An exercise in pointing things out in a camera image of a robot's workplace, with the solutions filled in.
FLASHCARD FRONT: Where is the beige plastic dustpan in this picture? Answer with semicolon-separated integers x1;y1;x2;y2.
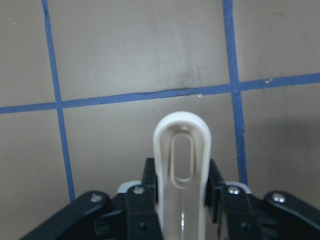
153;111;212;240

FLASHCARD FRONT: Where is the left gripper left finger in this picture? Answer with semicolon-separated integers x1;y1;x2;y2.
22;158;163;240

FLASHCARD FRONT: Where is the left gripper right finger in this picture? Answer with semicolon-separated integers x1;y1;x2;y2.
205;159;320;240

